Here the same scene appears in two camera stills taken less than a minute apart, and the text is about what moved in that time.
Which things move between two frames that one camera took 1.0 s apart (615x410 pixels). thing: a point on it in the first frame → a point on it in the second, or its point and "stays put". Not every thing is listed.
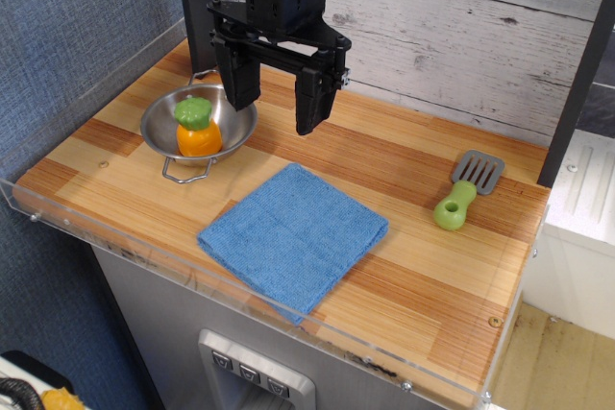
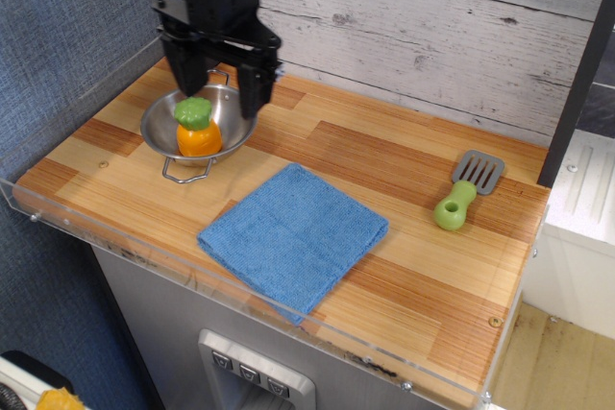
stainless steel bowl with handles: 159,126 stays put
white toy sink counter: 571,272 stays put
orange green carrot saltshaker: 197,134 stays put
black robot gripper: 284,0 → 216,19
